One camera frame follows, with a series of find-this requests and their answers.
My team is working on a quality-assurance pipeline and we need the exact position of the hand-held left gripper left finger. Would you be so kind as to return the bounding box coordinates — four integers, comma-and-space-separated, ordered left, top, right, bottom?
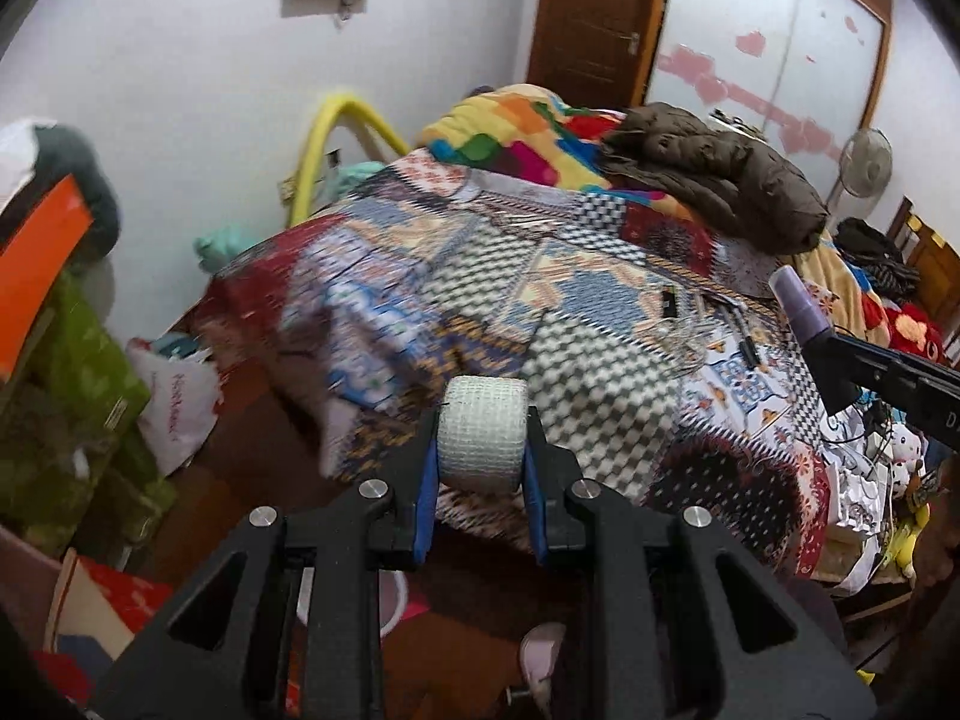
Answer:
90, 406, 445, 720

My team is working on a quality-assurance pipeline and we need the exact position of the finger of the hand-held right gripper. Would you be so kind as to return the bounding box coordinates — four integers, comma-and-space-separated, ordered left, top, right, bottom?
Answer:
804, 331, 905, 415

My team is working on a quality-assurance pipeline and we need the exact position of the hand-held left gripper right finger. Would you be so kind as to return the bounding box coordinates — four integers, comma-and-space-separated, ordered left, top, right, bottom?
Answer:
523, 405, 878, 720

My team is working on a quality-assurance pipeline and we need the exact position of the white bandage roll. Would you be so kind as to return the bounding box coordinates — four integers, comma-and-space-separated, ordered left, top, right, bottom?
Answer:
437, 375, 530, 494

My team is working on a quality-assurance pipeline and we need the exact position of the purple bottle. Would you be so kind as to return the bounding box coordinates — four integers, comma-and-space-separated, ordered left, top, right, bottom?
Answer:
768, 264, 833, 347

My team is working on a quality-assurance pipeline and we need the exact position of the white plush toy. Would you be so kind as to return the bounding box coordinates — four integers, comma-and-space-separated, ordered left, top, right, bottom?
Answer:
888, 424, 929, 475

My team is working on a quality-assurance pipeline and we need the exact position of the red plush blanket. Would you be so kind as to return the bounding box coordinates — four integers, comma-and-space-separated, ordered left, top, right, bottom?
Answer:
862, 292, 950, 370

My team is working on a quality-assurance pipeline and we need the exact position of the tan fleece blanket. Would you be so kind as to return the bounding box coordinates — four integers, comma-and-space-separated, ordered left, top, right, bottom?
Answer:
793, 238, 880, 340

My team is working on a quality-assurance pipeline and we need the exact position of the black pen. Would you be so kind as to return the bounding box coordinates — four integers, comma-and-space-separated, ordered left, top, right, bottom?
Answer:
721, 300, 760, 370

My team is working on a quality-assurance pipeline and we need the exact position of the black clothing pile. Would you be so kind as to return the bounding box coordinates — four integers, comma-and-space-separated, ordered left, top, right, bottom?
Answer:
835, 217, 920, 295

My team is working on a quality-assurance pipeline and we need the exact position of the yellow plush toy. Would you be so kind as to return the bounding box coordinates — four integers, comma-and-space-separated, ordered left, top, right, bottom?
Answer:
883, 502, 932, 580

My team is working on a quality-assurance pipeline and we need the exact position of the patchwork patterned blanket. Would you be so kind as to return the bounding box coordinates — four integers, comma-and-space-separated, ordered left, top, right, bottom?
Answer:
187, 148, 835, 580

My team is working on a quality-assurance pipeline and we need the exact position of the standing electric fan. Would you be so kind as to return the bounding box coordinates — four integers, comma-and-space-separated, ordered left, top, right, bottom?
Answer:
827, 127, 894, 217

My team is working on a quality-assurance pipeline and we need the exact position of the brown padded jacket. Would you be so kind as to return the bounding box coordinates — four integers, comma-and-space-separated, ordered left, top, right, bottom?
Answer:
600, 101, 830, 254

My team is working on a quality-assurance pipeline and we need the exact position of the white plastic bag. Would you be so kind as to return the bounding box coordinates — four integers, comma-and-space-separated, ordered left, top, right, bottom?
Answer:
126, 337, 224, 476

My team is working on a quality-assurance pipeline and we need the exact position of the teal cloth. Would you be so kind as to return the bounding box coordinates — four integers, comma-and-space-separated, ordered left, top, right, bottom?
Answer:
193, 163, 380, 272

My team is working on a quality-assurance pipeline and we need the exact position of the red patterned box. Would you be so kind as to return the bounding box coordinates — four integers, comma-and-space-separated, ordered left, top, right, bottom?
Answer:
45, 547, 178, 662

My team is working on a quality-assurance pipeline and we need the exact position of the white wardrobe sliding door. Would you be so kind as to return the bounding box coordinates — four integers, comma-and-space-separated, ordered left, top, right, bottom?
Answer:
645, 0, 897, 211

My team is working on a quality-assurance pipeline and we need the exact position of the bright colour-block blanket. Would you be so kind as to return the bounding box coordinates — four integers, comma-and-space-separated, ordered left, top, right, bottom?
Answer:
416, 84, 676, 202

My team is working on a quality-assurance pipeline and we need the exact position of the green patterned box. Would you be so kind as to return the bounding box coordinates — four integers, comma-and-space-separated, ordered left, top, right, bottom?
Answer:
0, 270, 178, 550

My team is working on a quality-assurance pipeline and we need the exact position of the yellow foam tube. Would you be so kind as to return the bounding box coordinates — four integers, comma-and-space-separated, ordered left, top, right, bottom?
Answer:
289, 94, 412, 227

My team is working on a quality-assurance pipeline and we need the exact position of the brown cardboard box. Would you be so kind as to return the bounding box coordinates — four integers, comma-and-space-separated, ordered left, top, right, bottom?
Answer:
0, 523, 70, 653

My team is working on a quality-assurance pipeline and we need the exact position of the brown wooden door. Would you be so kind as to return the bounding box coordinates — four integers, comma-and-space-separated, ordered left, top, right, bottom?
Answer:
527, 0, 676, 110

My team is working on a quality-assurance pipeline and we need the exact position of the orange board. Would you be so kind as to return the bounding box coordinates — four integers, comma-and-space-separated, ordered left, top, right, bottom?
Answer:
0, 174, 97, 385

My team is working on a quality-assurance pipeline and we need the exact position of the dark grey cushion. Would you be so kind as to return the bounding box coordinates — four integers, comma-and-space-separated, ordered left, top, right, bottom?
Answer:
30, 124, 122, 260

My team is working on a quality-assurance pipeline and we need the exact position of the tangled metal wire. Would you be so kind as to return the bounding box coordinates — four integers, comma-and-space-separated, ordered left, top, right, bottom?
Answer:
643, 313, 722, 377

